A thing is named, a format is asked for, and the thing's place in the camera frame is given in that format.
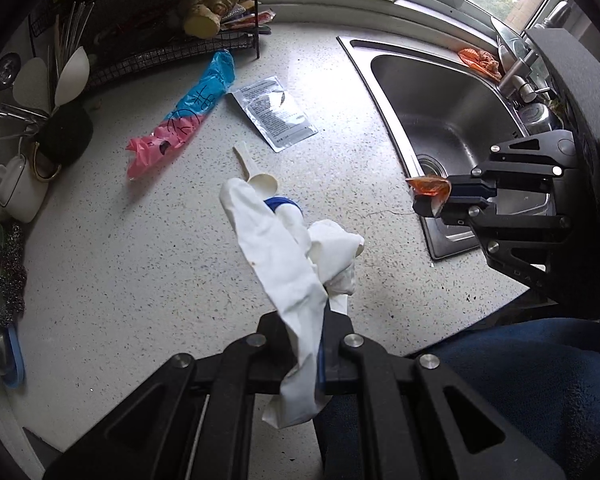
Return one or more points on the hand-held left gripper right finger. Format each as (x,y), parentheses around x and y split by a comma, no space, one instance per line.
(340,345)

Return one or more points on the white teapot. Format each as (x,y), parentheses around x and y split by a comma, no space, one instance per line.
(17,185)

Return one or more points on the bundle of steel chopsticks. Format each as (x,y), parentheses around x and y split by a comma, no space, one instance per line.
(75,25)

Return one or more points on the white plastic scoop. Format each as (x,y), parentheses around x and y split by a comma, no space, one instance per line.
(260,180)

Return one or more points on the red seasoning packet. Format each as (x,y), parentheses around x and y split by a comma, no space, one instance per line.
(250,19)

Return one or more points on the orange sponge cloth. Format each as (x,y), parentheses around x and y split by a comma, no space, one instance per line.
(480,62)

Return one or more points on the ginger root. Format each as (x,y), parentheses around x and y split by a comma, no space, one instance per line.
(205,7)

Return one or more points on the steel wool scrubber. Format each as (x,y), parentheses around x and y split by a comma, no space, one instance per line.
(11,270)

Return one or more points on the round steel wall fitting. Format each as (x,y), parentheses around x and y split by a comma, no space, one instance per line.
(5,67)

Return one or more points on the white rice paddle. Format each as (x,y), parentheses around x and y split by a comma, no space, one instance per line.
(72,75)
(30,85)

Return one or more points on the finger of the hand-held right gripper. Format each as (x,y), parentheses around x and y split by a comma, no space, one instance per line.
(480,215)
(475,182)

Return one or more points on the crumpled white tissue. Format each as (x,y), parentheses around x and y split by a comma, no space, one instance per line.
(335,250)

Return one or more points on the pink and blue plastic bag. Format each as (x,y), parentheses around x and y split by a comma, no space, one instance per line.
(190,115)

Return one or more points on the chrome faucet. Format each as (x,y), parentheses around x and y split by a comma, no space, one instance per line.
(520,77)

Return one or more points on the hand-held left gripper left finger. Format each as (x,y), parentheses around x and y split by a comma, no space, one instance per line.
(270,340)

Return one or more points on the silver sachet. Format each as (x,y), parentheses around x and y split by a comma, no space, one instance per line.
(275,110)

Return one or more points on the stainless steel sink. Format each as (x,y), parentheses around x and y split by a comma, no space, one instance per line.
(430,110)

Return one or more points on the black utensil holder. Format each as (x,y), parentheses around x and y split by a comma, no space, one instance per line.
(65,135)

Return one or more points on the white paper towel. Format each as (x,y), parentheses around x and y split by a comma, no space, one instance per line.
(280,270)

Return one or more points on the orange candy wrapper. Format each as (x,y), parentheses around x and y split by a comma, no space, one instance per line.
(430,186)

